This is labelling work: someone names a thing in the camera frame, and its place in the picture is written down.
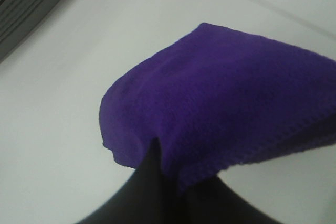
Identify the purple towel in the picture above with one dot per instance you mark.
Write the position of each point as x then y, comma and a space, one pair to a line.
217, 98

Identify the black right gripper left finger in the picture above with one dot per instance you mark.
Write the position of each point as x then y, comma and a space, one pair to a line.
148, 196

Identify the grey perforated plastic basket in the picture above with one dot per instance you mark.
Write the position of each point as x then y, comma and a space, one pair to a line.
23, 1

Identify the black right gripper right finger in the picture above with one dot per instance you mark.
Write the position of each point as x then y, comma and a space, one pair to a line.
212, 201

